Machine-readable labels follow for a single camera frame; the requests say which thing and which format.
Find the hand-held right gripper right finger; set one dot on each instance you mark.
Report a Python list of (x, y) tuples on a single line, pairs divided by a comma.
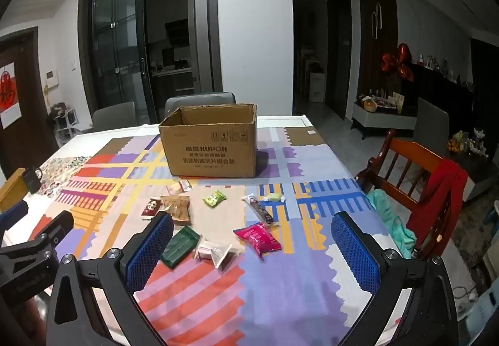
[(354, 252)]

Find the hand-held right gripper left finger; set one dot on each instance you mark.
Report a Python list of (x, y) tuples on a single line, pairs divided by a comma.
[(150, 252)]

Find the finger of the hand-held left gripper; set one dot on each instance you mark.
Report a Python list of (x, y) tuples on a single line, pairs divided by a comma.
[(13, 210), (58, 222)]

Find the small dark red packet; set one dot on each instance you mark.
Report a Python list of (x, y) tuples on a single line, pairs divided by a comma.
[(151, 209)]

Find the white and brown snack packet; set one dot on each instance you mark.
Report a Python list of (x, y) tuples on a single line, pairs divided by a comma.
[(214, 252)]

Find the green candy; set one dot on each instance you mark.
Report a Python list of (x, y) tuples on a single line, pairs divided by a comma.
[(273, 197)]

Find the long dark snack packet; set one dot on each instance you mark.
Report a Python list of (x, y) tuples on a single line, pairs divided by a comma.
[(259, 209)]

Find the brown cardboard box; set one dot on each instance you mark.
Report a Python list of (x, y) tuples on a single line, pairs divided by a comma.
[(210, 151)]

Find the yellow box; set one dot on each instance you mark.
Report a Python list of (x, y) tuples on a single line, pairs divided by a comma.
[(11, 188)]

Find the dark green snack packet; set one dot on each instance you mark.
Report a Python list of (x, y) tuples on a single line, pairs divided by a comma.
[(179, 248)]

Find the black mug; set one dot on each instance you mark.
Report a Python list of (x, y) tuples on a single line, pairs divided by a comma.
[(32, 179)]

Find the teal cloth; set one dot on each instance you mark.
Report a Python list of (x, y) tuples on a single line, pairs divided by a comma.
[(390, 213)]

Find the small red and white packet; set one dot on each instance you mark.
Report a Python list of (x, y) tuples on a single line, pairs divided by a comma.
[(181, 186)]

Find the dark brown door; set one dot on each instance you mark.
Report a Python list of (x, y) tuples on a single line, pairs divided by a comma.
[(27, 135)]

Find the small light green packet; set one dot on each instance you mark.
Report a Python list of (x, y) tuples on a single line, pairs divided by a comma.
[(214, 198)]

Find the colourful patterned table mat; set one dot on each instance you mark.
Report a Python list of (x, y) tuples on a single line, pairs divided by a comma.
[(273, 291)]

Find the pink snack packet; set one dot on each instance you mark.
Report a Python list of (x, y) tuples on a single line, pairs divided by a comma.
[(257, 237)]

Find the brown wooden chair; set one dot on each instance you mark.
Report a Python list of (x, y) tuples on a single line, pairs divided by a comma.
[(405, 163)]

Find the red garment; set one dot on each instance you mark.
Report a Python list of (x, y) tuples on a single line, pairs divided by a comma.
[(440, 194)]

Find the white shoe rack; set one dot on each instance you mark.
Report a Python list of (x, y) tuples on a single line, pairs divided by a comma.
[(62, 118)]

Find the red and white door poster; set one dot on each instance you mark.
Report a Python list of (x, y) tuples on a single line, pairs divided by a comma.
[(7, 92)]

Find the grey dining chair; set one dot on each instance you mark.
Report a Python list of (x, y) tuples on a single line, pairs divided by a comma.
[(430, 124), (115, 116), (200, 102)]

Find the woven basket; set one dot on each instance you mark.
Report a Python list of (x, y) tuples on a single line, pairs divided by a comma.
[(369, 105)]

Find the white carton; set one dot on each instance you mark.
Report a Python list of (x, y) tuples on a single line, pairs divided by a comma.
[(317, 87)]

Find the glass sliding door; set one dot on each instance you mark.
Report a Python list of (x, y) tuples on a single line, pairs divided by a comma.
[(113, 50)]

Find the dark sideboard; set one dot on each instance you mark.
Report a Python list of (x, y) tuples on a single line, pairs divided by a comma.
[(440, 92)]

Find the red foil balloons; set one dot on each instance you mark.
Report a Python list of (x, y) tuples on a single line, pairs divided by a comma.
[(397, 61)]

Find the black range hood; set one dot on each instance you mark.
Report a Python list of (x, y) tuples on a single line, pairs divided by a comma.
[(177, 32)]

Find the white wall intercom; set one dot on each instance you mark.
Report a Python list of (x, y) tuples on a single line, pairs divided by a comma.
[(52, 79)]

